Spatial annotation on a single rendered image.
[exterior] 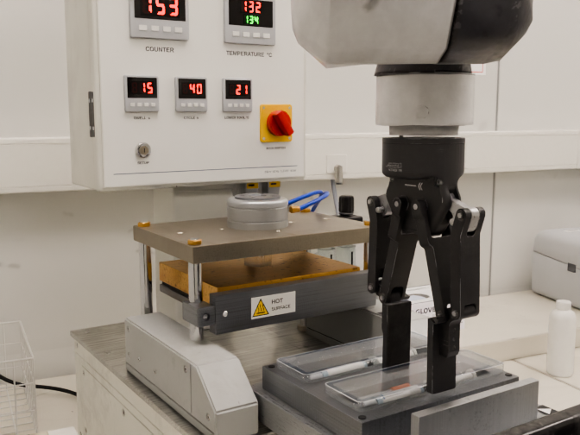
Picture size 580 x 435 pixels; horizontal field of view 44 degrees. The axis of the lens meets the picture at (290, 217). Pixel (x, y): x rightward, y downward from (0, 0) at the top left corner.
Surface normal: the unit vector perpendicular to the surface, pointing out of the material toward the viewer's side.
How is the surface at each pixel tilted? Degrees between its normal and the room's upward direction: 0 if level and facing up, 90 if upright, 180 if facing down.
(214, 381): 41
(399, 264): 105
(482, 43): 132
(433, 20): 119
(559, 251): 85
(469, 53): 151
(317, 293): 90
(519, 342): 90
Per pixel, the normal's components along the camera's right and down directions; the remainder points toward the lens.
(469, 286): 0.54, 0.08
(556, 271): -0.95, 0.05
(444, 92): 0.28, 0.12
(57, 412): 0.00, -0.99
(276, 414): -0.84, 0.08
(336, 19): 0.16, 0.74
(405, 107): -0.54, 0.14
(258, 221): 0.04, 0.14
